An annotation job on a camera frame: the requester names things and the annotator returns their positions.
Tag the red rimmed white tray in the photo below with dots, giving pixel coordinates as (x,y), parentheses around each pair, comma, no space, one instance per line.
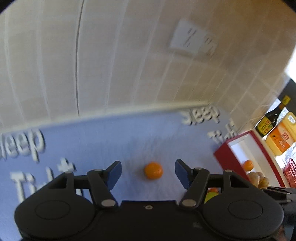
(232,154)

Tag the orange tangerine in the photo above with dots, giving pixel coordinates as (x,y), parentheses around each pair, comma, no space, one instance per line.
(248,166)
(216,190)
(153,171)

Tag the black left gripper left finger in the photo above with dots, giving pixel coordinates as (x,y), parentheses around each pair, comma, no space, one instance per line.
(100,183)

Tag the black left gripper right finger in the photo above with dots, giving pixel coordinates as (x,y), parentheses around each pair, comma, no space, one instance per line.
(196,182)

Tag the dark soy sauce bottle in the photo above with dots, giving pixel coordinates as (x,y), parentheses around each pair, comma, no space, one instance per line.
(268,122)

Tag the green round fruit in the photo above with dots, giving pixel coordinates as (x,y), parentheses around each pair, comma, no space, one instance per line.
(210,195)

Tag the brown round fruit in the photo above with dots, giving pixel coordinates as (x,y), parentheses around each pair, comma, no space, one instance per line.
(264,183)
(254,178)

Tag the blue sleep tight mat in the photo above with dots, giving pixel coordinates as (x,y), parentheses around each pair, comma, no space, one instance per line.
(33,157)

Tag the white wall socket panel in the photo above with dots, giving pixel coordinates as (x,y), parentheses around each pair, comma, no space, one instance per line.
(191,39)

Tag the yellow detergent jug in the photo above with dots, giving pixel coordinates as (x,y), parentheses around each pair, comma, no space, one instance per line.
(282,137)

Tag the red plastic basket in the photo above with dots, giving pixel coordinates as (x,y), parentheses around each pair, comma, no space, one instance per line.
(290,173)

